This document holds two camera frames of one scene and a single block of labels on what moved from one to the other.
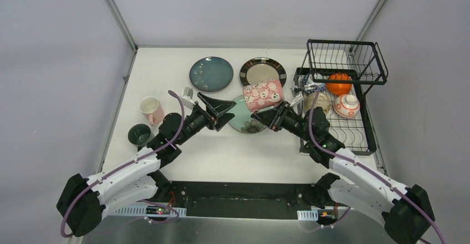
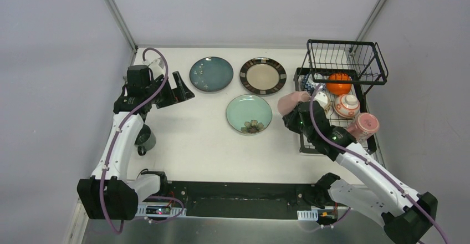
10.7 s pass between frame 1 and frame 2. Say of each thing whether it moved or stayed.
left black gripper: moved
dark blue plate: stayed
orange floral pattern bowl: stayed
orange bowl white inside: stayed
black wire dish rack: stayed
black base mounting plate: stayed
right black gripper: moved
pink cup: moved
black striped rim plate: stayed
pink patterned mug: moved
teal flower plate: stayed
